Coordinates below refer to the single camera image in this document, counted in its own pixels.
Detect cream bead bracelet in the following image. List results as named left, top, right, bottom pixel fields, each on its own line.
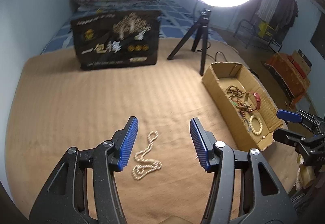
left=248, top=115, right=264, bottom=135

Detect red strap wristwatch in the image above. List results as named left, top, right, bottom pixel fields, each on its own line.
left=244, top=92, right=261, bottom=113

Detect green jade pendant red cord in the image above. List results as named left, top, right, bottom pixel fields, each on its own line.
left=230, top=100, right=255, bottom=113

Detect brown wooden bead mala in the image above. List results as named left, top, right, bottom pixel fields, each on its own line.
left=225, top=85, right=248, bottom=118

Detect small pearl necklace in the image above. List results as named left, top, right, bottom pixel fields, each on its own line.
left=131, top=130, right=163, bottom=181

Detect right gloved hand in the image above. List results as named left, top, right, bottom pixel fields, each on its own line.
left=295, top=154, right=318, bottom=191

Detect orange covered box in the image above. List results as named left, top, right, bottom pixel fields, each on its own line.
left=264, top=53, right=310, bottom=108

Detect cardboard box tray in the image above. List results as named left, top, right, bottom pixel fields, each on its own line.
left=202, top=62, right=283, bottom=151

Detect window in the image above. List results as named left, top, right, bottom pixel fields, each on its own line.
left=310, top=13, right=325, bottom=59

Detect black clothes rack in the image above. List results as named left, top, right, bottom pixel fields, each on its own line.
left=232, top=0, right=299, bottom=53

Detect yellow crate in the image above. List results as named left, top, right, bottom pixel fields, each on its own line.
left=258, top=21, right=276, bottom=39

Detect dark hanging clothes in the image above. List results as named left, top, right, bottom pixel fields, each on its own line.
left=269, top=0, right=299, bottom=30

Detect black snack bag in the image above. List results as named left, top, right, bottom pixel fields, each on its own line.
left=70, top=10, right=161, bottom=70

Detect ring light power cable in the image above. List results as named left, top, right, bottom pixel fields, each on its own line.
left=203, top=51, right=260, bottom=77

